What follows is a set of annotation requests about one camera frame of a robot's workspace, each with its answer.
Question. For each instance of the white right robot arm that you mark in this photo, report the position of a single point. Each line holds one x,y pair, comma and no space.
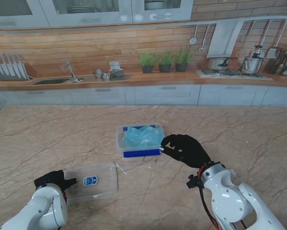
234,203

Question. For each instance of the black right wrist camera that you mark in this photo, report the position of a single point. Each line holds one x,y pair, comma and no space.
193,182

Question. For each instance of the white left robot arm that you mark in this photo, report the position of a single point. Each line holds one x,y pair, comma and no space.
38,210

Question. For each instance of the steel kitchen faucet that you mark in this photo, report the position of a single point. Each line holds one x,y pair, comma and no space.
72,73

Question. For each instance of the clear lid with blue label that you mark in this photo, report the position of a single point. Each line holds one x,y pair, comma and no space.
93,182

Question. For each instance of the knife block with knives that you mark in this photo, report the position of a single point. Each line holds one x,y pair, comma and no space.
9,69

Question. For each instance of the hanging steel ladle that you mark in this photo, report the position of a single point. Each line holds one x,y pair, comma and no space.
201,49

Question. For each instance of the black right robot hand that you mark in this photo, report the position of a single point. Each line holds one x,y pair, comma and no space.
189,151

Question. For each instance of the wooden pepper mills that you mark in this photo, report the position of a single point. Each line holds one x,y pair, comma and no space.
281,62

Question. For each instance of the stack of white dishes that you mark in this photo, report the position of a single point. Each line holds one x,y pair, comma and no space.
115,72

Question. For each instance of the clear crate with blue tape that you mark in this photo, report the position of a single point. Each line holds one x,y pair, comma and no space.
141,153

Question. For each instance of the white lower kitchen cabinets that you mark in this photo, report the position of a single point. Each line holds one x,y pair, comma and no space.
167,94

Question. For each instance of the wooden kitchen countertop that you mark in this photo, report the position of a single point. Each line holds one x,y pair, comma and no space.
158,79

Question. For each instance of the white upper kitchen cabinets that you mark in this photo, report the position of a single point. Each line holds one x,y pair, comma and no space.
90,16

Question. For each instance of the green herb in black pot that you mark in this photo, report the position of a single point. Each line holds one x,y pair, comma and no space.
147,62
165,62

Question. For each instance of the hanging steel grater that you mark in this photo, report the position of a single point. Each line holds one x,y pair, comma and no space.
271,53

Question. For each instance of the white kitchen cabinets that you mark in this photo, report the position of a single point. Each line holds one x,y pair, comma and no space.
90,16
167,94

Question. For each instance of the small white plastic scrap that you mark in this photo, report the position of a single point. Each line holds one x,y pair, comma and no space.
120,169

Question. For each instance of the steel kitchen sink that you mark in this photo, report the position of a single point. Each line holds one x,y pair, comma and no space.
51,81

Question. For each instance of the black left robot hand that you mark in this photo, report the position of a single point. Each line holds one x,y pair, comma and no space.
52,179

